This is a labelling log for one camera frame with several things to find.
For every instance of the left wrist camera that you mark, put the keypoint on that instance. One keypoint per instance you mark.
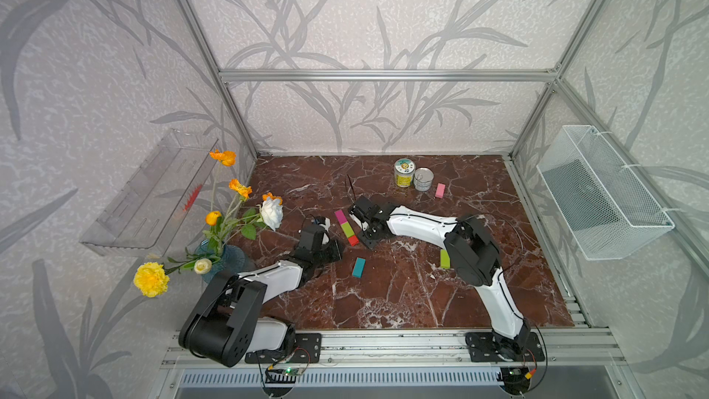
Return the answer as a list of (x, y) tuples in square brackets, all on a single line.
[(315, 236)]

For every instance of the clear plastic wall shelf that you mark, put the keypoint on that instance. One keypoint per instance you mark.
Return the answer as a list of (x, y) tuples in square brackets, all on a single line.
[(146, 215)]

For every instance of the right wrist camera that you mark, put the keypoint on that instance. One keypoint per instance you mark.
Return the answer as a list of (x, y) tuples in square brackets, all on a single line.
[(366, 213)]

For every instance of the right circuit board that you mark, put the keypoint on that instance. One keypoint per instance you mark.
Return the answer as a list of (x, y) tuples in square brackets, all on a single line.
[(516, 376)]

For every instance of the magenta long block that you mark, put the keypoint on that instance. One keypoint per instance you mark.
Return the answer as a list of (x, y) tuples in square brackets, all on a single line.
[(341, 218)]

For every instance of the left circuit board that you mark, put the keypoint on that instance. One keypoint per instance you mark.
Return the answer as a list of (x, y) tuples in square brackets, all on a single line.
[(287, 375)]

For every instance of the pink small block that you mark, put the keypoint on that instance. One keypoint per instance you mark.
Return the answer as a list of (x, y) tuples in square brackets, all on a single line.
[(440, 191)]

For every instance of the silver tin can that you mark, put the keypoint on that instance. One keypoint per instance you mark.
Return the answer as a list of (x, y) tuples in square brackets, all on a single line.
[(423, 179)]

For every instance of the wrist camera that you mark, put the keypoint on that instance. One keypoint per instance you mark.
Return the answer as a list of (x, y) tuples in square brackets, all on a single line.
[(315, 236), (366, 213)]

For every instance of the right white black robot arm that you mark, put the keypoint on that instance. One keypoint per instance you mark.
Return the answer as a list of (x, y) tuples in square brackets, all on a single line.
[(474, 256)]

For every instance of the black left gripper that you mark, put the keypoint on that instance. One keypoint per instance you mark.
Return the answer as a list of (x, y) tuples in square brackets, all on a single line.
[(335, 250)]

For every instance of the teal block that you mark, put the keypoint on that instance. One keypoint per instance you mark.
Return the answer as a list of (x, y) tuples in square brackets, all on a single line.
[(359, 268)]

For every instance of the circuit board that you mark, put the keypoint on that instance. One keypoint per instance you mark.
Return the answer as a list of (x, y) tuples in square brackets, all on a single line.
[(287, 375), (516, 376)]

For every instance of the lime green long block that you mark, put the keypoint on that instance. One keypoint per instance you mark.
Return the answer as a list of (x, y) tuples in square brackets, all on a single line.
[(347, 229)]

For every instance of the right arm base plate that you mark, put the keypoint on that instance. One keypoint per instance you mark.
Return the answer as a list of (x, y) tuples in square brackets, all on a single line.
[(491, 347)]

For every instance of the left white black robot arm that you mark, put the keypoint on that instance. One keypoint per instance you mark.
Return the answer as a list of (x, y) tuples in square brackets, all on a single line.
[(226, 324)]

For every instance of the white wire basket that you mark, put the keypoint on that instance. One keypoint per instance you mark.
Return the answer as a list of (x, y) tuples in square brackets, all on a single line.
[(610, 212)]

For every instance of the yellow green labelled tin can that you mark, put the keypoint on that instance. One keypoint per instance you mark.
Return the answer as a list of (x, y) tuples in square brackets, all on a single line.
[(404, 171)]

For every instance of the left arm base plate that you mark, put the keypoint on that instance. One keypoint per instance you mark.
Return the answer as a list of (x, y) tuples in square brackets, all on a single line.
[(299, 348)]

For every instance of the flower bouquet in glass vase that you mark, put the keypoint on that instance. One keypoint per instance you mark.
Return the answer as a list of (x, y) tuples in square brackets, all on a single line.
[(152, 278)]

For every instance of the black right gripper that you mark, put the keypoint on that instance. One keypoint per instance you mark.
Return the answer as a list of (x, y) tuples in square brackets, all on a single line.
[(366, 242)]

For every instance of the red small block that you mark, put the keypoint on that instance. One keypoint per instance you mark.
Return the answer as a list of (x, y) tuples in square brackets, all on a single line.
[(353, 241)]

